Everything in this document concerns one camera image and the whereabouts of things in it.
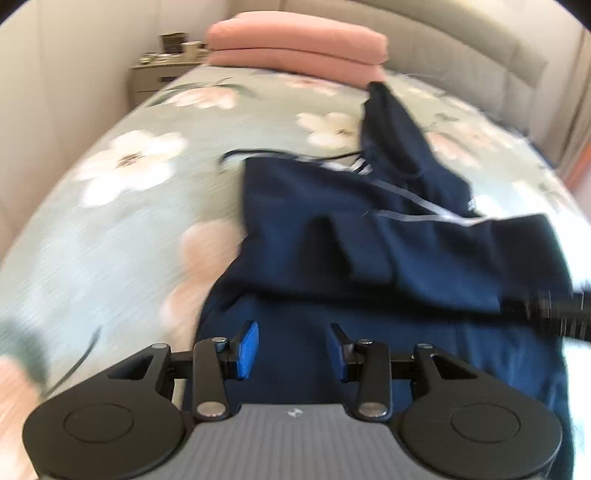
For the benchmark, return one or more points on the beige nightstand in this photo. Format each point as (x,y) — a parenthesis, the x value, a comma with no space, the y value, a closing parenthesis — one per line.
(152,78)

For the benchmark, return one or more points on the dark box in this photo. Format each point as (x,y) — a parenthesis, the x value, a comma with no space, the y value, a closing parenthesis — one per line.
(173,42)

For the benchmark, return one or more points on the beige curtain with orange edge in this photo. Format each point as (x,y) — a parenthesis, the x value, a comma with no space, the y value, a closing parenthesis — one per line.
(581,115)

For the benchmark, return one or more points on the beige padded headboard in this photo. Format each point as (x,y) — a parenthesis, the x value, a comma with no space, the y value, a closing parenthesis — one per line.
(466,60)

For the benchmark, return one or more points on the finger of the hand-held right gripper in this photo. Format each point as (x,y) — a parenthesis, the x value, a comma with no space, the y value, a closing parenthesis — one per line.
(549,311)

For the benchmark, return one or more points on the white cup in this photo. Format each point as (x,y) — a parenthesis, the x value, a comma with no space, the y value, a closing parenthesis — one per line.
(194,47)

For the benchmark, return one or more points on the pink pillow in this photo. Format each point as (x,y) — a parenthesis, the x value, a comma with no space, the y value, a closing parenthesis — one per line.
(295,34)
(295,63)

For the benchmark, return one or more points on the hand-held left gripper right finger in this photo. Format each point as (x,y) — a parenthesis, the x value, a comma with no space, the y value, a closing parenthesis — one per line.
(336,353)

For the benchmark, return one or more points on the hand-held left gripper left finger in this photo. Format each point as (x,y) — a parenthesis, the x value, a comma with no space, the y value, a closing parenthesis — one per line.
(247,350)

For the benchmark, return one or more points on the floral green bedspread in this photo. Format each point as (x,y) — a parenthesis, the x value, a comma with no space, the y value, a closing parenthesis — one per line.
(129,240)

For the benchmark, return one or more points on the navy blue garment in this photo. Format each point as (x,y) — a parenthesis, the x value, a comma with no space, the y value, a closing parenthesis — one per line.
(323,240)

